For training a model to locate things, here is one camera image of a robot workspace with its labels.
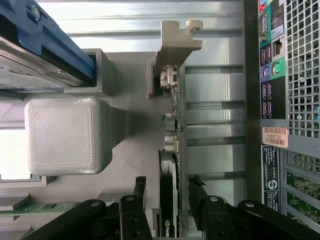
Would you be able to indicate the green RAM stick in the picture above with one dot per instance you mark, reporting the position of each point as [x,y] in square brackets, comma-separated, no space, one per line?
[37,207]

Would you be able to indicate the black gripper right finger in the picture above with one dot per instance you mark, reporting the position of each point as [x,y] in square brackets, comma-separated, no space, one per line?
[212,220]

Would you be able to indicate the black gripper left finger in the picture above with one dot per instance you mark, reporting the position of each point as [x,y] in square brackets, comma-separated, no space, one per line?
[135,217]

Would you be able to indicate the hard disk in blue caddy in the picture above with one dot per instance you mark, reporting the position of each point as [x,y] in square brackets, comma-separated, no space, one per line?
[30,50]

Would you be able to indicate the open black PC case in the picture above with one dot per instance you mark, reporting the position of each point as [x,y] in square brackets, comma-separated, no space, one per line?
[302,75]

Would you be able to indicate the silver CPU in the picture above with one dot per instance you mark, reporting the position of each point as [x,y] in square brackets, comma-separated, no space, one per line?
[12,155]

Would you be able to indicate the grey plastic parts rack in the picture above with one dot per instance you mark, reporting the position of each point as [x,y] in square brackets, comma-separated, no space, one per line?
[67,135]

